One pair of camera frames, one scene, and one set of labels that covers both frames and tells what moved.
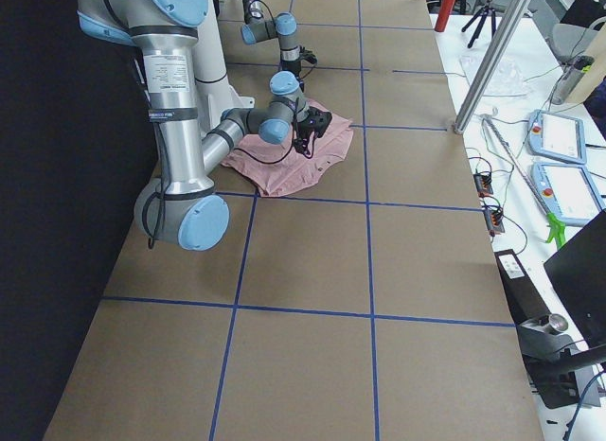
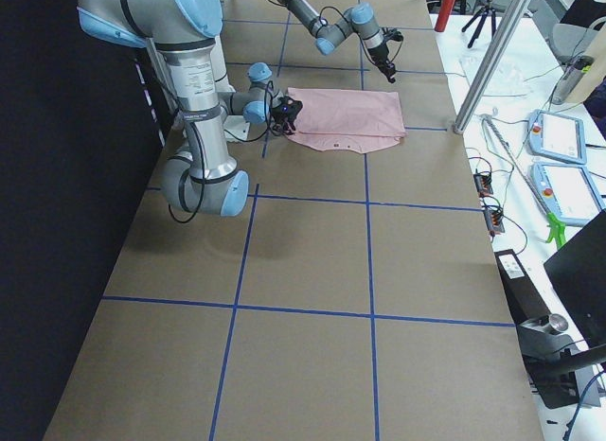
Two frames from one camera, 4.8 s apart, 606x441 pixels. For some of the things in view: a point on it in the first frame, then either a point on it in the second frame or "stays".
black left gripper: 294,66 → 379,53
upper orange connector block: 483,184 stays
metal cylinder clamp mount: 543,337 stays
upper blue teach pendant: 557,137 stays
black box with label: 524,300 stays
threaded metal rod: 494,127 stays
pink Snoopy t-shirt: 279,168 → 356,120
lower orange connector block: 493,220 stays
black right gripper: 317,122 → 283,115
